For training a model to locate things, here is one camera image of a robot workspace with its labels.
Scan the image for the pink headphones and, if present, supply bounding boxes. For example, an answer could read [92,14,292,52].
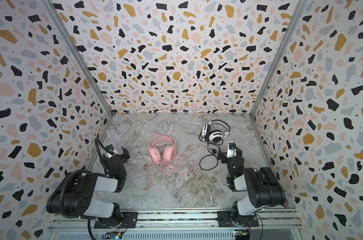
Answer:
[147,135,176,164]

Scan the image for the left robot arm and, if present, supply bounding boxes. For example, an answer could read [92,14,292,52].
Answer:
[46,147,130,228]

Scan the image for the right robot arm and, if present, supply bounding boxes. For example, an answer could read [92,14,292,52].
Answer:
[217,148,286,228]

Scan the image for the white black headphones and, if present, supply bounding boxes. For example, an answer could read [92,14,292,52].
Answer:
[200,120,230,144]

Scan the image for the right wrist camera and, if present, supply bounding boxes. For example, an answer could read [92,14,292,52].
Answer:
[226,142,237,158]

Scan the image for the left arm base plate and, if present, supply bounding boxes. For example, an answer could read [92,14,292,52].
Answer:
[94,212,138,230]

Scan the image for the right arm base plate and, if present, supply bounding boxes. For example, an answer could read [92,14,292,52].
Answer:
[217,211,259,228]

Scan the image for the black corrugated cable conduit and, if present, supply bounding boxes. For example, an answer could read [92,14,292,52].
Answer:
[57,169,92,220]

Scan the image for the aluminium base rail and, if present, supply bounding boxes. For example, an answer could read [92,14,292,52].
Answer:
[46,208,306,240]

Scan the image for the left corner aluminium post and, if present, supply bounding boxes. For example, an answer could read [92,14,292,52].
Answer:
[40,0,113,118]

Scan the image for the corner aluminium post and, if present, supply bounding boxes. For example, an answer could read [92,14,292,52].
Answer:
[249,0,308,118]
[40,0,113,118]

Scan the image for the right corner aluminium post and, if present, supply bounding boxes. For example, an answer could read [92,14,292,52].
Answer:
[249,0,308,118]

